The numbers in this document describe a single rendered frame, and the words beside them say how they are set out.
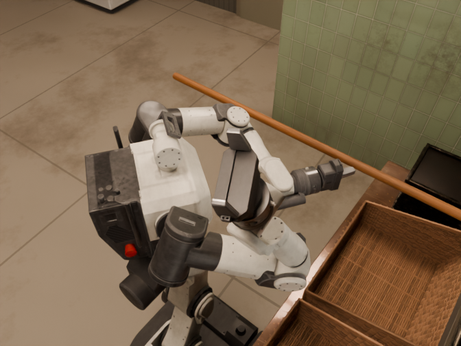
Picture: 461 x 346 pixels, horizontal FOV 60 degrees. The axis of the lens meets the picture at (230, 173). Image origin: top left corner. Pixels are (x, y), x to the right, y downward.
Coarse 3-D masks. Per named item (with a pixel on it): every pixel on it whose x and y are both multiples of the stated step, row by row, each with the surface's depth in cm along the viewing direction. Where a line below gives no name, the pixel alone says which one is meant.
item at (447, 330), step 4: (460, 292) 79; (460, 296) 78; (460, 300) 77; (456, 304) 77; (460, 304) 76; (456, 308) 76; (452, 312) 77; (456, 312) 75; (452, 316) 75; (456, 316) 74; (452, 320) 74; (448, 324) 75; (452, 324) 73; (448, 328) 74; (444, 332) 74; (448, 332) 72; (444, 336) 73; (448, 336) 72; (440, 340) 73; (444, 340) 72; (440, 344) 72; (444, 344) 71
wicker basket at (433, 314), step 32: (352, 224) 172; (384, 224) 181; (416, 224) 169; (352, 256) 176; (416, 256) 177; (448, 256) 168; (320, 288) 166; (352, 288) 167; (384, 288) 167; (416, 288) 166; (448, 288) 151; (352, 320) 142; (384, 320) 157; (416, 320) 156; (448, 320) 134
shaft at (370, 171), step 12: (192, 84) 160; (216, 96) 155; (264, 120) 145; (288, 132) 141; (300, 132) 140; (312, 144) 137; (324, 144) 136; (336, 156) 133; (348, 156) 132; (360, 168) 130; (372, 168) 128; (384, 180) 126; (396, 180) 125; (408, 192) 123; (420, 192) 121; (432, 204) 120; (444, 204) 118; (456, 216) 117
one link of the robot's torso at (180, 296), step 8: (192, 272) 131; (200, 272) 137; (192, 280) 140; (200, 280) 151; (168, 288) 158; (176, 288) 153; (184, 288) 148; (192, 288) 148; (200, 288) 155; (208, 288) 158; (168, 296) 159; (176, 296) 155; (184, 296) 152; (192, 296) 152; (200, 296) 155; (176, 304) 157; (184, 304) 154; (192, 304) 153; (184, 312) 157; (192, 312) 156
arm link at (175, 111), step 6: (168, 108) 121; (174, 108) 122; (174, 114) 120; (180, 114) 121; (180, 120) 120; (132, 126) 120; (138, 126) 116; (180, 126) 120; (132, 132) 121; (138, 132) 118; (144, 132) 116; (180, 132) 122; (132, 138) 122; (138, 138) 120
